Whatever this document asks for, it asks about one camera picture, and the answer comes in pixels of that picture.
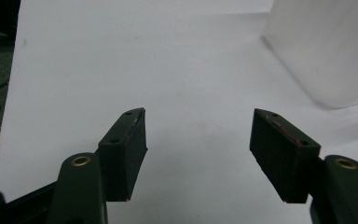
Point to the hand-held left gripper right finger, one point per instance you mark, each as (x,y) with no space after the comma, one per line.
(287,161)

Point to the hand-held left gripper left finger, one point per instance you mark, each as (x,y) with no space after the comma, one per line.
(122,161)

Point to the white translucent plastic container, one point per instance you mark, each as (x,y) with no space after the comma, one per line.
(326,53)

